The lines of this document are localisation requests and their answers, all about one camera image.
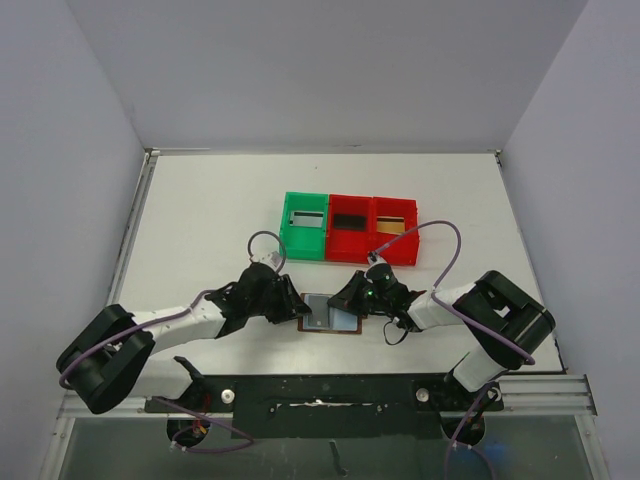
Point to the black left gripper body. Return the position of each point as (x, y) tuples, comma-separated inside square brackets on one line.
[(271, 305)]

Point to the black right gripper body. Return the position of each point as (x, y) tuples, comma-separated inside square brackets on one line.
[(356, 296)]

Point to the brown leather card holder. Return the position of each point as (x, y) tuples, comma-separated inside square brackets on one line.
[(340, 322)]

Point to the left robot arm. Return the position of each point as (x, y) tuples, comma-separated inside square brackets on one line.
[(105, 361)]

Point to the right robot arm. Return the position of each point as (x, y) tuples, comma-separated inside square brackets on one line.
[(507, 324)]

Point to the black card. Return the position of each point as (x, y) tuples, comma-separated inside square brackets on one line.
[(350, 222)]

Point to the red bin right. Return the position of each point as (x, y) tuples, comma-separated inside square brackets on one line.
[(404, 249)]

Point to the red bin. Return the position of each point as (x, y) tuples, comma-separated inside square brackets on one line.
[(404, 249), (345, 245)]

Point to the red bin middle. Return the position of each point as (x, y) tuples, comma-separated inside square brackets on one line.
[(345, 245)]

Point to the green bin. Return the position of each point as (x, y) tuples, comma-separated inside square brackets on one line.
[(304, 243)]

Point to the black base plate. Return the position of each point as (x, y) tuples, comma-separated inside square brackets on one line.
[(325, 406)]

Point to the aluminium left rail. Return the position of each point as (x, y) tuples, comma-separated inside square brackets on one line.
[(128, 240)]

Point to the aluminium rail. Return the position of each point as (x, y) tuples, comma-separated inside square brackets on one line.
[(546, 395), (128, 240)]

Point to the aluminium front rail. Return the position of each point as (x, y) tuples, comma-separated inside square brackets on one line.
[(546, 395)]

